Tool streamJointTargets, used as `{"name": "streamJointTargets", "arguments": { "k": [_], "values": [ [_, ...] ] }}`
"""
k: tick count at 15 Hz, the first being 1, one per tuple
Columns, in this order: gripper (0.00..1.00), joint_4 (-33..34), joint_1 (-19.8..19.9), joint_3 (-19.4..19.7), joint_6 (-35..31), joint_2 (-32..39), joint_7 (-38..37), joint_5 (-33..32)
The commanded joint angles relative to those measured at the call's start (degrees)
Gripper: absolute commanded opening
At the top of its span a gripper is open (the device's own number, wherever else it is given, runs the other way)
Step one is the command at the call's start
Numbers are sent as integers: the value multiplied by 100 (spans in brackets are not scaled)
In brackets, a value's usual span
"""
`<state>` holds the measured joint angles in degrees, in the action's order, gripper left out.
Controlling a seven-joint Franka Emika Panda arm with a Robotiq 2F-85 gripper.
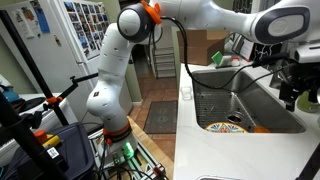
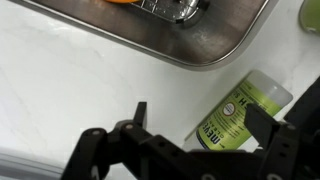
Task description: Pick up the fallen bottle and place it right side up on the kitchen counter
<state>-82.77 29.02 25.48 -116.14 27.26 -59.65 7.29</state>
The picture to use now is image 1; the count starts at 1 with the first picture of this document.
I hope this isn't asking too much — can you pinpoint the white step shelf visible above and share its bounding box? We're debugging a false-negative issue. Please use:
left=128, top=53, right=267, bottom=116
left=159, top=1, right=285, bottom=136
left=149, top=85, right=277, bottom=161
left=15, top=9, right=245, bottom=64
left=151, top=45, right=177, bottom=80

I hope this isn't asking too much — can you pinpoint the blue paper sheet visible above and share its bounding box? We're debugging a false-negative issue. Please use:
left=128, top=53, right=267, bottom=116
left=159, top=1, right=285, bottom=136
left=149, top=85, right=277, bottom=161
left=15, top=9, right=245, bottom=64
left=32, top=5, right=51, bottom=35

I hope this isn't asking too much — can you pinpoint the stainless steel sink basin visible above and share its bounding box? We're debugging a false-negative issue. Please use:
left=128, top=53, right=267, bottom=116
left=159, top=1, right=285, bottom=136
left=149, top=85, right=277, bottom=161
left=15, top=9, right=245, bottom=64
left=191, top=67, right=307, bottom=135

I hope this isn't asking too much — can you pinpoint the colourful floral patterned plate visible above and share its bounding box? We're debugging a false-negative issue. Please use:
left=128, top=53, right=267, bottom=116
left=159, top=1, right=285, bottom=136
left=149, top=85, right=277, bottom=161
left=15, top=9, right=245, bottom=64
left=204, top=121, right=250, bottom=134

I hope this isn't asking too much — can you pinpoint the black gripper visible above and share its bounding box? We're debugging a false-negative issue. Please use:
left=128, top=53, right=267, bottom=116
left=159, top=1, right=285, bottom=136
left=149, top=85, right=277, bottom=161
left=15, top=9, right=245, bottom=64
left=279, top=61, right=320, bottom=113

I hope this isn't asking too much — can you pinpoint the green sponge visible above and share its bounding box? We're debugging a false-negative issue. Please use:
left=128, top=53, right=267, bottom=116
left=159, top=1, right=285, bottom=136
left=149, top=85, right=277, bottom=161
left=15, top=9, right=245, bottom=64
left=210, top=50, right=225, bottom=67

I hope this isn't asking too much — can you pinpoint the yellow emergency stop button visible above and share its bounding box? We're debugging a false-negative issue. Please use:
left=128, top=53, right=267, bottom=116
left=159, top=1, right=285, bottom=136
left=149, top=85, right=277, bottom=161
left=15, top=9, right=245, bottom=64
left=33, top=129, right=63, bottom=150

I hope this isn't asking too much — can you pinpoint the dark storage bin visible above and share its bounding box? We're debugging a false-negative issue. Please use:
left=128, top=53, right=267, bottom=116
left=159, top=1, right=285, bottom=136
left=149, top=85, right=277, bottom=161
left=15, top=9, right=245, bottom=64
left=5, top=121, right=98, bottom=180

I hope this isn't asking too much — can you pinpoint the black tripod with orange clamp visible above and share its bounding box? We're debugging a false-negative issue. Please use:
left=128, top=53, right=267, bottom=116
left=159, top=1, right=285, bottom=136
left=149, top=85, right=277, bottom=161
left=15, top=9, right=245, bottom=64
left=0, top=9, right=100, bottom=127

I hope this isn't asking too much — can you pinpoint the teal kettle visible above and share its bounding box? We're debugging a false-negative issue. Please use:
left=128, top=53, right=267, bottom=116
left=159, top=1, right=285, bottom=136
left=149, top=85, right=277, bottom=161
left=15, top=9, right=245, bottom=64
left=0, top=84, right=22, bottom=105

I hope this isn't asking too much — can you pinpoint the orange round fruit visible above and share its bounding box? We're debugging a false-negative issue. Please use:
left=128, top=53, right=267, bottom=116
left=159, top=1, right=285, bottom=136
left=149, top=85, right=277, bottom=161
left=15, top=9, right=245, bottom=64
left=253, top=125, right=272, bottom=134

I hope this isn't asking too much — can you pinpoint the thick black stand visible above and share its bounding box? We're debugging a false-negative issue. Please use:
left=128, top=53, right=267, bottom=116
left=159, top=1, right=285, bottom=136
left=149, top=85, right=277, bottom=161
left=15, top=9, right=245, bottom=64
left=0, top=91, right=68, bottom=180

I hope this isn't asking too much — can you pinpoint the brown cardboard box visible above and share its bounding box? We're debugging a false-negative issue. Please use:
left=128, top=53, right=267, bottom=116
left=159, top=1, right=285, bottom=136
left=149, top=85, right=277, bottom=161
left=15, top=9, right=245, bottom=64
left=176, top=28, right=231, bottom=67

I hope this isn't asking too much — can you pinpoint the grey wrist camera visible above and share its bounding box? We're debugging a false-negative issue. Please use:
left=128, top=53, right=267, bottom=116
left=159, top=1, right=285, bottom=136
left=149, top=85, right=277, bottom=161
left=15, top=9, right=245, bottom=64
left=294, top=43, right=320, bottom=64

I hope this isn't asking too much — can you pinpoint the metal sink drain strainer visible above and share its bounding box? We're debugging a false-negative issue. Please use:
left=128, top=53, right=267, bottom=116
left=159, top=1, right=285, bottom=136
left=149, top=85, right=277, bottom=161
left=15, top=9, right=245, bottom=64
left=226, top=112, right=245, bottom=124

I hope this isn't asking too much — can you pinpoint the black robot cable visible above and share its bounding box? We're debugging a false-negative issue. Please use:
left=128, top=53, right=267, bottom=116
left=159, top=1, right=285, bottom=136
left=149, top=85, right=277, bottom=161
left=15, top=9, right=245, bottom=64
left=146, top=15, right=295, bottom=93

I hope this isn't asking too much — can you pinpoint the black camera stand leg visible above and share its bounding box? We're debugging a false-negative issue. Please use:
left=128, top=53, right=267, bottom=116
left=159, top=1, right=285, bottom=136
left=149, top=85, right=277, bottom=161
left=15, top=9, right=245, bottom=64
left=294, top=142, right=320, bottom=180

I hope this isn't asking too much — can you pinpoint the small white red container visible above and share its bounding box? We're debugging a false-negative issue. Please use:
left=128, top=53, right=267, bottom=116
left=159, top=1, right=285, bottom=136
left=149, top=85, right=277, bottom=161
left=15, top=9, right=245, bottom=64
left=229, top=56, right=242, bottom=67

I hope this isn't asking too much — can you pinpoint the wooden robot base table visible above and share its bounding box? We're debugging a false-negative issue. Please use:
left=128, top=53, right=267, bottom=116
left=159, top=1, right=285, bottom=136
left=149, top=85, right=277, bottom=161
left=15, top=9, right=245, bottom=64
left=126, top=115, right=175, bottom=180

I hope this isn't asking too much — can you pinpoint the white refrigerator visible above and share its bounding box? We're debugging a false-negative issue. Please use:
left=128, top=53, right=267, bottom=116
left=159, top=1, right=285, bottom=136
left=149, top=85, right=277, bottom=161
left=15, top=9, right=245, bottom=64
left=0, top=0, right=135, bottom=125

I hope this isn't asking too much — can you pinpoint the patterned floor rug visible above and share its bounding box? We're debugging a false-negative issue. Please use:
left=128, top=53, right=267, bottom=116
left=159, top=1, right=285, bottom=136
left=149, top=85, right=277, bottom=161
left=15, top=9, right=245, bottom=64
left=142, top=100, right=179, bottom=135

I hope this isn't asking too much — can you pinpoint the wire sink bottom grid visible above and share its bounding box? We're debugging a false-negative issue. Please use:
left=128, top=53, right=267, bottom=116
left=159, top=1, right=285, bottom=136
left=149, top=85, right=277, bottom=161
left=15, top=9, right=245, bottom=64
left=194, top=91, right=258, bottom=132

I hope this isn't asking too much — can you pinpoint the photo collage sheet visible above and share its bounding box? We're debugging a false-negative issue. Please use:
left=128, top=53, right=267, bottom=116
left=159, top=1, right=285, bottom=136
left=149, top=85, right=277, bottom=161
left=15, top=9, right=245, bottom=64
left=62, top=0, right=111, bottom=61

